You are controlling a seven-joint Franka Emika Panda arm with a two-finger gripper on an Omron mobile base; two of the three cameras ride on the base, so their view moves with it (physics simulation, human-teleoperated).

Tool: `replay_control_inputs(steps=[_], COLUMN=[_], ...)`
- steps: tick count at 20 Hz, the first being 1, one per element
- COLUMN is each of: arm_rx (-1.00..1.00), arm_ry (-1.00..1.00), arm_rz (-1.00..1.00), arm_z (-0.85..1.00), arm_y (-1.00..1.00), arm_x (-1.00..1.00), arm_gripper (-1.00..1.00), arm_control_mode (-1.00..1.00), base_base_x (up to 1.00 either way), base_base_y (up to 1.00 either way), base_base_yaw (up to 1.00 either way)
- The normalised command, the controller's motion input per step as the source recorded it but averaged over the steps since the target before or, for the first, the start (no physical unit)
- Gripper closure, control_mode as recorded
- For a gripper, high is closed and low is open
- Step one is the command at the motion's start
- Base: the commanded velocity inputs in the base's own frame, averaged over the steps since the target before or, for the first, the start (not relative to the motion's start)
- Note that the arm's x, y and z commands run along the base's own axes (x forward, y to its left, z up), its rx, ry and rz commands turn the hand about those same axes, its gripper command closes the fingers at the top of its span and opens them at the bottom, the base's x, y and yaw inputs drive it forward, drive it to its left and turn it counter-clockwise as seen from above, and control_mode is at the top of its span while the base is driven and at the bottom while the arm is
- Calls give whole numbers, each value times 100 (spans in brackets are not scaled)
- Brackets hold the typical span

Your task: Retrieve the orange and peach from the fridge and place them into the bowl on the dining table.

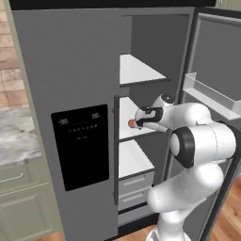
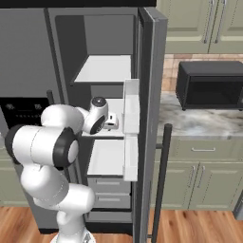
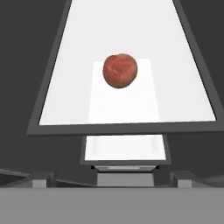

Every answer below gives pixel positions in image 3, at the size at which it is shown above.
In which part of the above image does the red-orange peach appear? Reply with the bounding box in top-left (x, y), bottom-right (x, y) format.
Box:
top-left (102, 52), bottom-right (138, 89)

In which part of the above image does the white fridge shelf grey frame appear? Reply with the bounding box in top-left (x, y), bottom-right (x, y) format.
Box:
top-left (80, 134), bottom-right (172, 166)
top-left (26, 0), bottom-right (224, 137)

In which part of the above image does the grey fridge drawer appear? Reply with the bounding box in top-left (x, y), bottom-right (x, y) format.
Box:
top-left (90, 164), bottom-right (161, 188)

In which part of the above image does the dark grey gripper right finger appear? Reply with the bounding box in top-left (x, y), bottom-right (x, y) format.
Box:
top-left (169, 170), bottom-right (224, 188)

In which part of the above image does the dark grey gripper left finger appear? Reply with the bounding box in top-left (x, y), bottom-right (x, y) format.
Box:
top-left (0, 168), bottom-right (57, 188)

